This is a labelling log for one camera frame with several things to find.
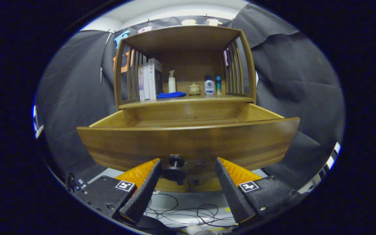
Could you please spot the wooden drawer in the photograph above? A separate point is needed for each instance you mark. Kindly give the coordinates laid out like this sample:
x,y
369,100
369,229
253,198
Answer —
x,y
188,140

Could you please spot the thin white book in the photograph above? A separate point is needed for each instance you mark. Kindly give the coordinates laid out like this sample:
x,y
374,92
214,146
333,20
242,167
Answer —
x,y
146,81

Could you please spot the thick white dark book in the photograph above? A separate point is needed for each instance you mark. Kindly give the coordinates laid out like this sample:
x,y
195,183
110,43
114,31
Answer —
x,y
153,78

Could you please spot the purple white book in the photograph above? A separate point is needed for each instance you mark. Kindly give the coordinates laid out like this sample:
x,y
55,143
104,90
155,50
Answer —
x,y
140,83

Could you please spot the white pump bottle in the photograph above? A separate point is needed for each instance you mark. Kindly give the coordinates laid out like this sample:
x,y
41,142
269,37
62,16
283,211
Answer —
x,y
172,85

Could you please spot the white bottle with blue cap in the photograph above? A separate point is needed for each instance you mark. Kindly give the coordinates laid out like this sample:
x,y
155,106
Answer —
x,y
209,87

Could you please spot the teal bottle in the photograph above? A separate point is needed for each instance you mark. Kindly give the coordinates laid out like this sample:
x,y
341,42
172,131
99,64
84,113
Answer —
x,y
218,86

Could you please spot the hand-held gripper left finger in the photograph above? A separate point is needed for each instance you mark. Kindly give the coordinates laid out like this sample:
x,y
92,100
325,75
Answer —
x,y
144,194

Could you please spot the wooden countertop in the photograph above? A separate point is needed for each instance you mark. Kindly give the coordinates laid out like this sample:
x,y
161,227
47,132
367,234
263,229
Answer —
x,y
201,99

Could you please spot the blue cloth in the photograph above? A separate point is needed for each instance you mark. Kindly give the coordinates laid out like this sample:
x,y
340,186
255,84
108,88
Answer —
x,y
171,95

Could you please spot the wooden cabinet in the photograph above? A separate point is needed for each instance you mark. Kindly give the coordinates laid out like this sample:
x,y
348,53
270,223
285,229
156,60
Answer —
x,y
191,65

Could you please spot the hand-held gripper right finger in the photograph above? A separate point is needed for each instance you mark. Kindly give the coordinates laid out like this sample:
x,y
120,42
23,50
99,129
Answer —
x,y
232,195

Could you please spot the beige lidded ceramic teacup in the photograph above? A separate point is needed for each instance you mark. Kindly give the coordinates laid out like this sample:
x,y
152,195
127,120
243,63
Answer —
x,y
194,89

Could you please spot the black drawer knob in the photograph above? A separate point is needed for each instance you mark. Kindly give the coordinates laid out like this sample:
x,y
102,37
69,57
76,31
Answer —
x,y
175,173

